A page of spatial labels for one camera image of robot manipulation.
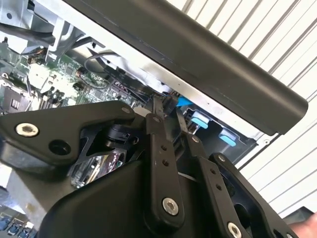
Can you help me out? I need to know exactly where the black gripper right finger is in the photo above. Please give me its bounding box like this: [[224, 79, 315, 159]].
[[174, 108, 299, 238]]

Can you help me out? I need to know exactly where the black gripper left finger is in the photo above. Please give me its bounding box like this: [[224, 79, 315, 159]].
[[0, 95, 186, 231]]

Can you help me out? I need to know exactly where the person's bare hand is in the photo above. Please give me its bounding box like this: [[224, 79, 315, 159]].
[[288, 212, 317, 238]]

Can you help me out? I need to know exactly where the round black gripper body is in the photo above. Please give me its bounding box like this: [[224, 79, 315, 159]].
[[37, 158, 223, 238]]

